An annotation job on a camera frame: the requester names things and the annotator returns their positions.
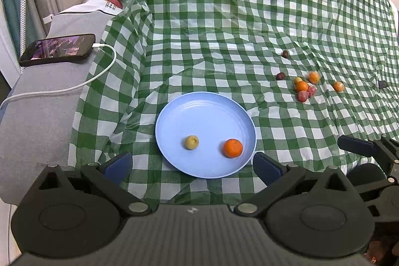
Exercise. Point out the white printed pillow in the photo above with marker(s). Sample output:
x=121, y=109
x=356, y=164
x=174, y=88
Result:
x=99, y=2

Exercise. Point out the light blue plate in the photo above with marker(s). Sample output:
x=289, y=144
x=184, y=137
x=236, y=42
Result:
x=202, y=116

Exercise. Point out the plastic-wrapped orange mandarin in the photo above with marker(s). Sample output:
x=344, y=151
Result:
x=313, y=77
x=338, y=86

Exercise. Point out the dark red date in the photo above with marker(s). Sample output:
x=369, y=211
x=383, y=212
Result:
x=280, y=76

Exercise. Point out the small yellow longan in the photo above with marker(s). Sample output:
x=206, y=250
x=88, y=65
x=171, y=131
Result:
x=297, y=79
x=192, y=142

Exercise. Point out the black smartphone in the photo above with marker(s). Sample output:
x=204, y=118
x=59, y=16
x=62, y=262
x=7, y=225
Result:
x=56, y=48

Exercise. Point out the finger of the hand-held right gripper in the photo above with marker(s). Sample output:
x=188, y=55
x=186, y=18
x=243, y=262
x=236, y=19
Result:
x=366, y=174
x=355, y=144

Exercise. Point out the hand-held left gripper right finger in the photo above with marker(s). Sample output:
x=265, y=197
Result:
x=265, y=168

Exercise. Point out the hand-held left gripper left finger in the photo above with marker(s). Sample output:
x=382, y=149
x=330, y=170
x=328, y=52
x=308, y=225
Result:
x=118, y=164

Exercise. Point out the grey sofa armrest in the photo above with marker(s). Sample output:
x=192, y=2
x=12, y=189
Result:
x=40, y=116

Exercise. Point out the dark brown date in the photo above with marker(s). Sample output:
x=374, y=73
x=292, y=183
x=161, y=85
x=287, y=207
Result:
x=285, y=54

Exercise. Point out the white dotted pole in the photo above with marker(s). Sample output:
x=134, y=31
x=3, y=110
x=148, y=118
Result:
x=23, y=4

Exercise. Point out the plastic-wrapped red plum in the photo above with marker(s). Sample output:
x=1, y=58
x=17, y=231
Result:
x=302, y=96
x=312, y=89

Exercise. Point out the small dark object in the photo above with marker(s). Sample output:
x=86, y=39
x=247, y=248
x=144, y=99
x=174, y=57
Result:
x=382, y=84

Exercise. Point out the bare orange mandarin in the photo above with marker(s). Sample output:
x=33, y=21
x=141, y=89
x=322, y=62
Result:
x=301, y=86
x=233, y=148

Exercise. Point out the green white checked tablecloth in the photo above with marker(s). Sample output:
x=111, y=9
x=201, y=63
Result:
x=218, y=19

